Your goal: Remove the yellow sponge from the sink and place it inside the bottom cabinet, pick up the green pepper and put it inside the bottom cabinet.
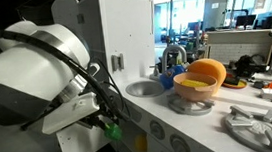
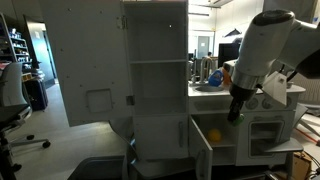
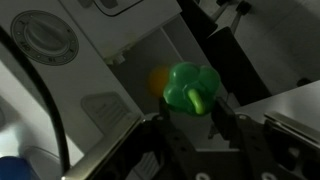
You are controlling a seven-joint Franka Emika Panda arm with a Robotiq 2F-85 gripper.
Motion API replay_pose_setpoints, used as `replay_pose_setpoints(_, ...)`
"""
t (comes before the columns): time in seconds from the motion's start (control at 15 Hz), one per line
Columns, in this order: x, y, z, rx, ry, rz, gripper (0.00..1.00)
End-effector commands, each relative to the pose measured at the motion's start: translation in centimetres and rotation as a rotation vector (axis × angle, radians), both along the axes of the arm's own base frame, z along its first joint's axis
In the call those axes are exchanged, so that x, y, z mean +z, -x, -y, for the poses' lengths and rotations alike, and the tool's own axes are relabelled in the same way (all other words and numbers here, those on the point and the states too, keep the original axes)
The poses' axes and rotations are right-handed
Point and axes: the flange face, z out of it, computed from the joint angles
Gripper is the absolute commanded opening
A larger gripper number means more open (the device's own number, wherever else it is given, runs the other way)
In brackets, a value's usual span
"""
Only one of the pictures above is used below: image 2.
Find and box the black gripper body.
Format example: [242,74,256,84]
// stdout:
[228,97,249,117]

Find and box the green toy pepper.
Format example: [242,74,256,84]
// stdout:
[232,113,246,127]

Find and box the round metal sink basin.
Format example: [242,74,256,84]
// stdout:
[193,85,225,94]

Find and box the tall white cabinet door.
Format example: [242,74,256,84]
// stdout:
[39,0,134,128]

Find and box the grey stove knob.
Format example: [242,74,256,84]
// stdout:
[245,97,260,111]
[261,97,275,110]

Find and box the grey toy faucet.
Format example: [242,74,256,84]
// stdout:
[199,57,214,84]

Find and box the black monitor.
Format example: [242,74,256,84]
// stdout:
[218,42,242,68]

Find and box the grey oven door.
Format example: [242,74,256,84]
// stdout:
[263,137,305,154]

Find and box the grey mesh chair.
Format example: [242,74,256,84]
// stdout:
[287,74,320,116]

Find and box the black hanging ornament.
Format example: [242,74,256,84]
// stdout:
[223,28,243,38]

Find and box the cardboard box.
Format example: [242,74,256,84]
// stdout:
[289,151,313,180]

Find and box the white toy kitchen unit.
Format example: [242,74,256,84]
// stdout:
[121,0,307,172]

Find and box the grey plastic chair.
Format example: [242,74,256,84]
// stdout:
[68,154,129,180]

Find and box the dark suitcase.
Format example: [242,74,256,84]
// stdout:
[23,78,49,112]

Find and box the grey office chair on wheels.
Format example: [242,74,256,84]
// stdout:
[0,62,52,180]

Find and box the dark storage shelf rack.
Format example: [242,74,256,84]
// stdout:
[0,12,33,73]

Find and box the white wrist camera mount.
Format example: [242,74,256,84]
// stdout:
[261,71,290,107]

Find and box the white door with long handle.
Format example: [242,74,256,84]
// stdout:
[133,114,189,160]

